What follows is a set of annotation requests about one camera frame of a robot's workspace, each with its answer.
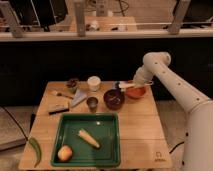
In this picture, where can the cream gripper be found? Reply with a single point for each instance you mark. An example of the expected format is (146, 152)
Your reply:
(140, 79)

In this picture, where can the white black dish brush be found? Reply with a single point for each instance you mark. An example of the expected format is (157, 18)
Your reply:
(123, 85)

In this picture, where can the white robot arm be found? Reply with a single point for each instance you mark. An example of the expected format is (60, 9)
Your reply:
(198, 146)

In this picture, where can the orange red bowl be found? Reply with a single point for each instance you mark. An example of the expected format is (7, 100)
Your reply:
(135, 93)

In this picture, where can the dark maroon bowl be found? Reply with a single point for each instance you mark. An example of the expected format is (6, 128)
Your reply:
(114, 99)

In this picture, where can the small wooden brush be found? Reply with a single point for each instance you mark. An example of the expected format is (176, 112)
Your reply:
(56, 93)

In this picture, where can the white cylindrical container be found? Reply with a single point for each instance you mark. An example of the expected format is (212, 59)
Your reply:
(94, 83)

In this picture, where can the small metal cup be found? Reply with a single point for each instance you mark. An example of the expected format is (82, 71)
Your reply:
(92, 103)

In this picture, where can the green plastic tray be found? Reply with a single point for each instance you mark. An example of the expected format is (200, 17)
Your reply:
(103, 127)

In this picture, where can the grey folded cloth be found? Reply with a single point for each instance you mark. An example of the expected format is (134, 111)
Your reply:
(79, 96)

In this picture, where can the yellow corn cob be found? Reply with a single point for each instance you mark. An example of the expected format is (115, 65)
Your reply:
(88, 138)

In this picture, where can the yellow red apple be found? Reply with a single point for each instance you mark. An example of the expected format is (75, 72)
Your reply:
(64, 153)

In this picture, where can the green chili pepper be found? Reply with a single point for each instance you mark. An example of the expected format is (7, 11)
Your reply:
(36, 146)

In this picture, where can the grey metal frame rail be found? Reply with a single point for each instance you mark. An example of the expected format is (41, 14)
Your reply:
(51, 20)

